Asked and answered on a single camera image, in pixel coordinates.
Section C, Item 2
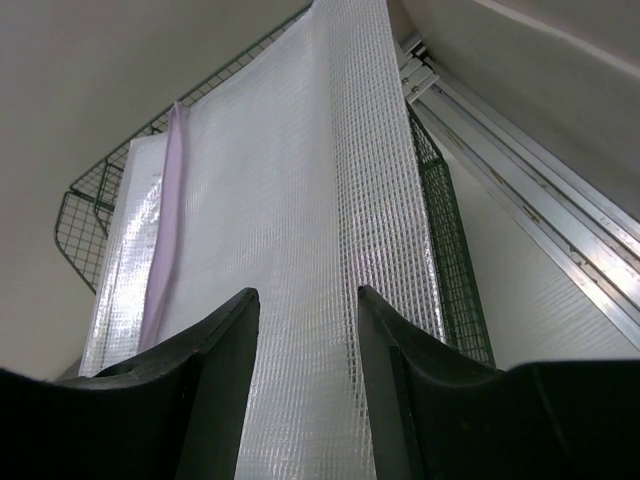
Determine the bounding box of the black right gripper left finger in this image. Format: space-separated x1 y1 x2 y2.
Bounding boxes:
1 288 260 479

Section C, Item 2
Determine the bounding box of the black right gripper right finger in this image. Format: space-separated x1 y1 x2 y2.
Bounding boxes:
358 286 639 479

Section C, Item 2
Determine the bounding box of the clear purple zipper pouch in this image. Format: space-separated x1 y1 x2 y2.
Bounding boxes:
78 0 449 480

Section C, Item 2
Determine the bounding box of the green wire mesh organizer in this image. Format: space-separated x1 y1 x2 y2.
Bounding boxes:
54 22 494 376

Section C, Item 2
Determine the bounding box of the aluminium frame rail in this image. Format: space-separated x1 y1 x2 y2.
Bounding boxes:
396 33 639 345

